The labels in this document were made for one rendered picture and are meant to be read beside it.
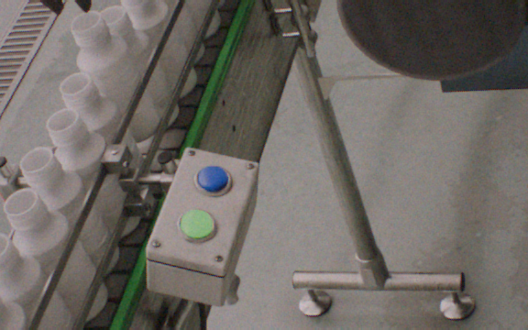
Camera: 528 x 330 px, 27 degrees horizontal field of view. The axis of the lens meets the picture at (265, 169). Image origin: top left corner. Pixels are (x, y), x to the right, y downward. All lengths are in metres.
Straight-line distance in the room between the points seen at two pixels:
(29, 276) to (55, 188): 0.11
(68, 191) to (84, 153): 0.05
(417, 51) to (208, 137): 0.95
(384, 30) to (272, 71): 1.16
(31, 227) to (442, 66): 0.71
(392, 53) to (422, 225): 2.07
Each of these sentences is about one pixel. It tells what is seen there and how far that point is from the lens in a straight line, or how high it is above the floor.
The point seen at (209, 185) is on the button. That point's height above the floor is 1.12.
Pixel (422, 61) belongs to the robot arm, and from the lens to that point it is 0.48.
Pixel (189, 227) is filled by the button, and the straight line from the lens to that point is 1.08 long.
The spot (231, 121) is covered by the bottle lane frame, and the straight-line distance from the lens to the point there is 1.47.
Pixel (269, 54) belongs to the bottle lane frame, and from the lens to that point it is 1.62.
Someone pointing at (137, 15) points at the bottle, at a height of 1.13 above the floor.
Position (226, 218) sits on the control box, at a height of 1.10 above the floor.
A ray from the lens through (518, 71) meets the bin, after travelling 1.68.
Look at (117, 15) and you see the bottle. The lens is 1.33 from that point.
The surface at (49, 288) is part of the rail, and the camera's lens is 1.11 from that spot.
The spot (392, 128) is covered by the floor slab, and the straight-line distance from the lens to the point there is 2.78.
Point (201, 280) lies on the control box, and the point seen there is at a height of 1.08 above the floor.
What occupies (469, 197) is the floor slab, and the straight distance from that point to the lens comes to 2.57.
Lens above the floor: 1.86
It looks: 42 degrees down
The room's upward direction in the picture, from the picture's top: 21 degrees counter-clockwise
